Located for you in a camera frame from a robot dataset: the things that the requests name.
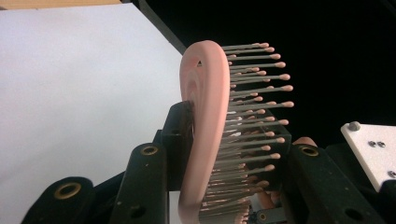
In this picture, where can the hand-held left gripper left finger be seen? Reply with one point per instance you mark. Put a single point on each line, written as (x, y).
(146, 186)

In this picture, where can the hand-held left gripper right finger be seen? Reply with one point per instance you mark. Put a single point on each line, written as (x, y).
(317, 186)

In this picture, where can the pink hairbrush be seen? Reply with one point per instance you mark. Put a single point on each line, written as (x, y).
(205, 93)

